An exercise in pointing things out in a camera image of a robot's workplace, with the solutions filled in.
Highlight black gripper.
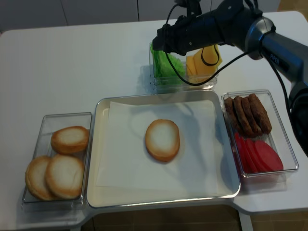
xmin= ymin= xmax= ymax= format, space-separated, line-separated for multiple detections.
xmin=152 ymin=9 xmax=223 ymax=55

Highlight green lettuce leaf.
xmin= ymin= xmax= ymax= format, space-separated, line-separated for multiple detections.
xmin=155 ymin=51 xmax=185 ymax=78
xmin=150 ymin=43 xmax=159 ymax=74

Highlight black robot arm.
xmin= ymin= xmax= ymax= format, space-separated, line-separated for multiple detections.
xmin=152 ymin=0 xmax=308 ymax=152

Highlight upright yellow cheese slice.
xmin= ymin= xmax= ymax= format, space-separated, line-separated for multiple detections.
xmin=193 ymin=45 xmax=222 ymax=75

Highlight flat yellow cheese slices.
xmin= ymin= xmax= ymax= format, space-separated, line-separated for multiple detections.
xmin=186 ymin=56 xmax=216 ymax=83

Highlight clear lettuce cheese container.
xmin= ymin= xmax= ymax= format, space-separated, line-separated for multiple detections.
xmin=149 ymin=44 xmax=217 ymax=93

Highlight brown meat patty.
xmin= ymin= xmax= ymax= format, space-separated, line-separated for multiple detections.
xmin=234 ymin=96 xmax=254 ymax=138
xmin=248 ymin=93 xmax=272 ymax=134
xmin=224 ymin=97 xmax=244 ymax=135
xmin=242 ymin=97 xmax=262 ymax=137

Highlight bun half on tray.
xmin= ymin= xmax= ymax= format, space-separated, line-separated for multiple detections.
xmin=145 ymin=119 xmax=180 ymax=162

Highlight white metal tray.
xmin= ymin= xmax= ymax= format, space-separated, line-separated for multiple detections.
xmin=87 ymin=90 xmax=241 ymax=210

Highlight red tomato slices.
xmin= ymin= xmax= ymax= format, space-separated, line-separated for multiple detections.
xmin=234 ymin=132 xmax=284 ymax=174

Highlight clear patty tomato container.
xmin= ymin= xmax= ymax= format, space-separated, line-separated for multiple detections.
xmin=221 ymin=90 xmax=299 ymax=189

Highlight white paper sheet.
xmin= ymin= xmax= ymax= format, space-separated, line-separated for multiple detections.
xmin=96 ymin=100 xmax=218 ymax=194

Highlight upper bun half in container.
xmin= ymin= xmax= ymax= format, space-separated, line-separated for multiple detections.
xmin=51 ymin=126 xmax=89 ymax=154

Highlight bun half in container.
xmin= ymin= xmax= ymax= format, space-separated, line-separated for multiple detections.
xmin=51 ymin=126 xmax=89 ymax=154
xmin=25 ymin=155 xmax=57 ymax=201
xmin=45 ymin=154 xmax=84 ymax=200

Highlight clear bun container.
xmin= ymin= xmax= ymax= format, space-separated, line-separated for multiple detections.
xmin=22 ymin=112 xmax=92 ymax=212

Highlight front bun half in container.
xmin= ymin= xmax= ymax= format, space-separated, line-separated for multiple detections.
xmin=45 ymin=154 xmax=84 ymax=200

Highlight left bun half in container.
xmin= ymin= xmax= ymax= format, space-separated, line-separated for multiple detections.
xmin=25 ymin=155 xmax=57 ymax=201

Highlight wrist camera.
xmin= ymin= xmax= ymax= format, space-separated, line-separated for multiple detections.
xmin=174 ymin=0 xmax=202 ymax=16

